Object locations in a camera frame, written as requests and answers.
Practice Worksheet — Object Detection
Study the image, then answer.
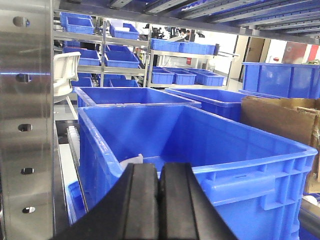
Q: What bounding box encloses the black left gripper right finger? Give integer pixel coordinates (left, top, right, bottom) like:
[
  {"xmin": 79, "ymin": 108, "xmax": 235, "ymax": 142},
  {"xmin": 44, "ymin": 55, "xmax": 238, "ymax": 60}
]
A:
[{"xmin": 158, "ymin": 162, "xmax": 237, "ymax": 240}]

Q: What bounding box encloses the white curved PVC pipe piece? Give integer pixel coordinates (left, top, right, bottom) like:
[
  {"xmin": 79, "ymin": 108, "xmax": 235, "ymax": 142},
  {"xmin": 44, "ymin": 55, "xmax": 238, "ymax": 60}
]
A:
[{"xmin": 119, "ymin": 153, "xmax": 144, "ymax": 172}]

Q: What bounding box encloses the near large blue bin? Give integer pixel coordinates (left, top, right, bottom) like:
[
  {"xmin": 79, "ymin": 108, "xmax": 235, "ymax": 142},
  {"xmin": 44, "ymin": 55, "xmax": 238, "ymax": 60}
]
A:
[{"xmin": 78, "ymin": 104, "xmax": 317, "ymax": 240}]

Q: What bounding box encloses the white plastic container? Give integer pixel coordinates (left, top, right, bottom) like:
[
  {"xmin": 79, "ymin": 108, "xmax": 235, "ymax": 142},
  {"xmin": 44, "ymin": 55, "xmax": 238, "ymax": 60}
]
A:
[{"xmin": 53, "ymin": 51, "xmax": 81, "ymax": 98}]

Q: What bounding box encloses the tall blue crate far right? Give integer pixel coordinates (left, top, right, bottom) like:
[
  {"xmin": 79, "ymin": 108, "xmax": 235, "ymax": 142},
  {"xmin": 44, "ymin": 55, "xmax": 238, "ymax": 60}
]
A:
[{"xmin": 242, "ymin": 62, "xmax": 320, "ymax": 99}]

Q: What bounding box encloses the perforated steel shelf post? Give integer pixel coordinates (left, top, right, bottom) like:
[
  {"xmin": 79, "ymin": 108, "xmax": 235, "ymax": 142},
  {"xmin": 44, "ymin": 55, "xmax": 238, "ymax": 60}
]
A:
[{"xmin": 0, "ymin": 0, "xmax": 53, "ymax": 240}]

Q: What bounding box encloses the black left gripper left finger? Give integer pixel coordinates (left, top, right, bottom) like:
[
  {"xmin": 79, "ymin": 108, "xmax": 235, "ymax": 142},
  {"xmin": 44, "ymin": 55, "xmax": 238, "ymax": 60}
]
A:
[{"xmin": 54, "ymin": 163, "xmax": 159, "ymax": 240}]

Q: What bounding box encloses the brown cardboard box on shelf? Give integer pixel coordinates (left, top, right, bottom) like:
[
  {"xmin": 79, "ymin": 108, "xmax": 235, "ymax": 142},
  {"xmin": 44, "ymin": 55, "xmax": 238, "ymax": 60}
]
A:
[{"xmin": 240, "ymin": 95, "xmax": 320, "ymax": 195}]

